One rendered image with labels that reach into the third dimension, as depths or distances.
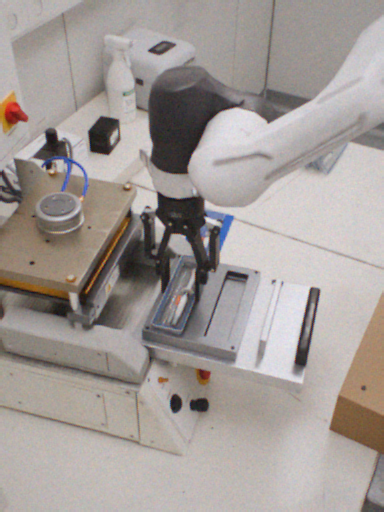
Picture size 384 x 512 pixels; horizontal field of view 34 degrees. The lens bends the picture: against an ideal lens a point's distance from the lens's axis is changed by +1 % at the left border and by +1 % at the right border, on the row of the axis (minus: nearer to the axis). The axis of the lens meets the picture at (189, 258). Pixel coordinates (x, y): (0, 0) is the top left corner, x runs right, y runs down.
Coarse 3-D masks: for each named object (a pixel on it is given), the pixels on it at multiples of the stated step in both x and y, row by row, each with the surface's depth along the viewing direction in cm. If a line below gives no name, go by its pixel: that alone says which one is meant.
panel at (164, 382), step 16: (160, 368) 111; (176, 368) 116; (192, 368) 121; (160, 384) 111; (176, 384) 115; (192, 384) 121; (208, 384) 126; (160, 400) 110; (176, 416) 114; (192, 416) 119; (192, 432) 118
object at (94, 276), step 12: (120, 228) 115; (108, 252) 110; (96, 276) 106; (0, 288) 109; (12, 288) 108; (24, 288) 107; (36, 288) 106; (48, 288) 105; (84, 288) 104; (60, 300) 106; (84, 300) 104
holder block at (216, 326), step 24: (216, 288) 113; (240, 288) 115; (192, 312) 109; (216, 312) 111; (240, 312) 109; (144, 336) 107; (168, 336) 105; (192, 336) 105; (216, 336) 107; (240, 336) 105
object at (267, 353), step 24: (264, 288) 116; (288, 288) 117; (144, 312) 112; (264, 312) 112; (288, 312) 112; (264, 336) 103; (288, 336) 108; (168, 360) 108; (192, 360) 106; (216, 360) 104; (240, 360) 104; (264, 360) 104; (288, 360) 104; (264, 384) 104; (288, 384) 102
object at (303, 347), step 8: (312, 288) 111; (312, 296) 110; (312, 304) 108; (304, 312) 107; (312, 312) 107; (304, 320) 106; (312, 320) 106; (304, 328) 104; (312, 328) 105; (304, 336) 103; (304, 344) 102; (296, 352) 102; (304, 352) 101; (296, 360) 103; (304, 360) 103
